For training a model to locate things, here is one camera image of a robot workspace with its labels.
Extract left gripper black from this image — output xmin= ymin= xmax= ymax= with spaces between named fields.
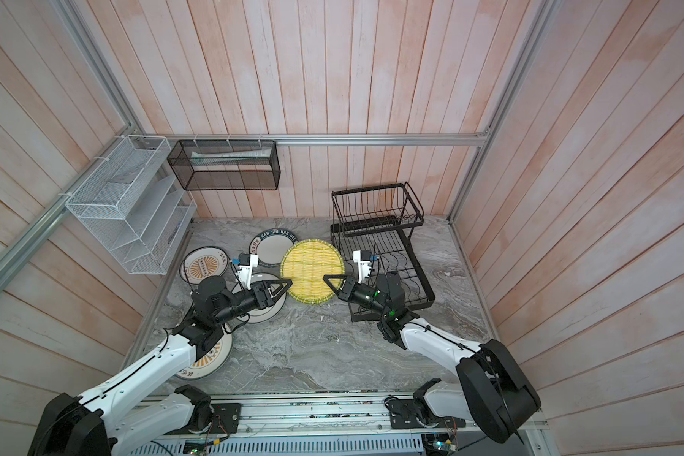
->
xmin=214 ymin=279 xmax=293 ymax=325

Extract far orange sunburst plate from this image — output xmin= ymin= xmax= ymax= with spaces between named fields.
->
xmin=179 ymin=246 xmax=230 ymax=285

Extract right aluminium frame post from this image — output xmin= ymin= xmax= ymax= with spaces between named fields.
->
xmin=446 ymin=1 xmax=562 ymax=224

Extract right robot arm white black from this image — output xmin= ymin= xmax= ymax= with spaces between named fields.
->
xmin=323 ymin=273 xmax=542 ymax=444

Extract black mesh wall basket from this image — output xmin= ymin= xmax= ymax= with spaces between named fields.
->
xmin=167 ymin=139 xmax=281 ymax=191

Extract white plate dark rim characters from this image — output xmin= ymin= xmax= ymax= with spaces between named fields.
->
xmin=237 ymin=273 xmax=281 ymax=324

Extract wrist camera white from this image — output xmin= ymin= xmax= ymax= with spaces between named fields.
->
xmin=232 ymin=254 xmax=260 ymax=290
xmin=353 ymin=250 xmax=379 ymax=284

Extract left aluminium frame bar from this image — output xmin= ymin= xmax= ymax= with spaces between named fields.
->
xmin=0 ymin=123 xmax=137 ymax=294

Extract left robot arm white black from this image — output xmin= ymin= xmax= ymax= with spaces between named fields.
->
xmin=28 ymin=277 xmax=293 ymax=455

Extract orange sunburst plate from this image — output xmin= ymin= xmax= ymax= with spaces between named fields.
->
xmin=175 ymin=326 xmax=233 ymax=381
xmin=179 ymin=246 xmax=230 ymax=285

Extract near orange sunburst plate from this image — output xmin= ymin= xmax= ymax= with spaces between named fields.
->
xmin=175 ymin=326 xmax=233 ymax=381

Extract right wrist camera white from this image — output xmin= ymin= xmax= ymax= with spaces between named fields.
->
xmin=353 ymin=250 xmax=379 ymax=284

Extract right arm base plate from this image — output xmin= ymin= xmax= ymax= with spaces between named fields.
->
xmin=383 ymin=396 xmax=467 ymax=431

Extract black two-tier dish rack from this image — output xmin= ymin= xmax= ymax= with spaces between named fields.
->
xmin=330 ymin=182 xmax=435 ymax=311

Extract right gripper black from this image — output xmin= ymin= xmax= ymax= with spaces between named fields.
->
xmin=326 ymin=274 xmax=391 ymax=319

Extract horizontal aluminium frame bar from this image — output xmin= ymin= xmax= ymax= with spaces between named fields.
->
xmin=142 ymin=133 xmax=488 ymax=147

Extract white plate green lettered rim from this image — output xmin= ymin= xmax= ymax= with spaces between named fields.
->
xmin=249 ymin=228 xmax=298 ymax=268

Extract aluminium mounting rail base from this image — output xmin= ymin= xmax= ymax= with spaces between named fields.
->
xmin=134 ymin=391 xmax=557 ymax=455

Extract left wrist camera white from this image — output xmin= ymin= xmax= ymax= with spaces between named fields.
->
xmin=232 ymin=254 xmax=260 ymax=290

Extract yellow woven round plate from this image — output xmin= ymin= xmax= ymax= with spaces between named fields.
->
xmin=279 ymin=239 xmax=345 ymax=305

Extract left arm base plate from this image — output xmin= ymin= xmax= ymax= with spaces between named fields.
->
xmin=209 ymin=403 xmax=242 ymax=435

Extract white wire mesh shelf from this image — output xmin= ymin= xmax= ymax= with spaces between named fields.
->
xmin=66 ymin=135 xmax=197 ymax=276

